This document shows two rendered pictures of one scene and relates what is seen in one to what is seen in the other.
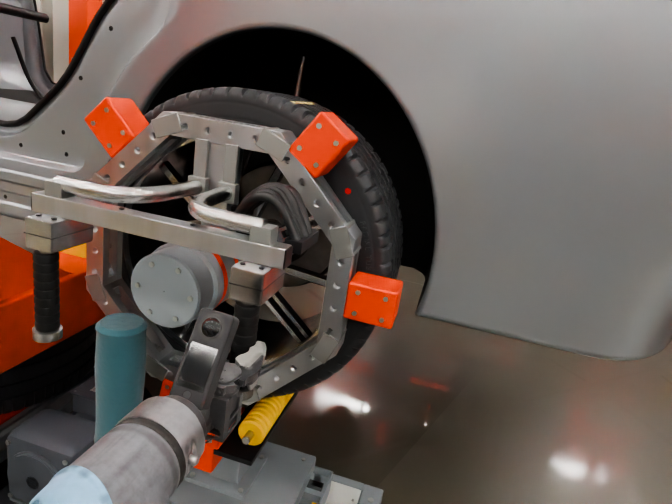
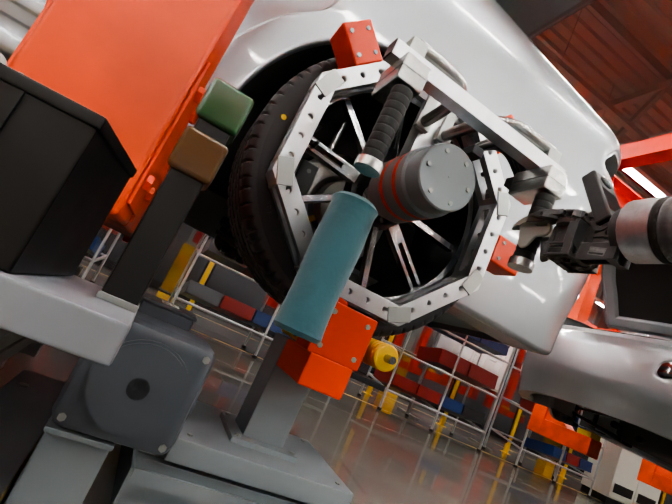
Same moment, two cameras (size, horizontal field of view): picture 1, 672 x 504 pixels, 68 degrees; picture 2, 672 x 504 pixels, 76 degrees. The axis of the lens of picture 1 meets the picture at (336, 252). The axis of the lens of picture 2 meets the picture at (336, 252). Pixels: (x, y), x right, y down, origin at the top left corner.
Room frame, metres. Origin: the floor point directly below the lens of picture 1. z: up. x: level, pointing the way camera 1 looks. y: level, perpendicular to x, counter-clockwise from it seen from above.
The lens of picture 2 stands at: (0.19, 0.77, 0.49)
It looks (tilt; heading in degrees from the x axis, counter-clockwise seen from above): 11 degrees up; 328
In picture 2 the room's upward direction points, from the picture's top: 25 degrees clockwise
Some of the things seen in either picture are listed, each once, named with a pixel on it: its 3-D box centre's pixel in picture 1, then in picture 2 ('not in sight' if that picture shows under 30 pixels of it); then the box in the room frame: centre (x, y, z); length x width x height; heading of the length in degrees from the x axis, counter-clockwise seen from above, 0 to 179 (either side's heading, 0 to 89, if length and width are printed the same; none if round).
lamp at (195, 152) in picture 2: not in sight; (196, 159); (0.59, 0.69, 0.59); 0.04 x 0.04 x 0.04; 78
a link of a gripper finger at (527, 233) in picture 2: not in sight; (527, 233); (0.64, 0.14, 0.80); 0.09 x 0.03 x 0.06; 176
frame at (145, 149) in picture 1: (215, 262); (398, 191); (0.92, 0.23, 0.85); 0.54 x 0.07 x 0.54; 78
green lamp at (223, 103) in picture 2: not in sight; (222, 112); (0.59, 0.69, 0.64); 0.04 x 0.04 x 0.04; 78
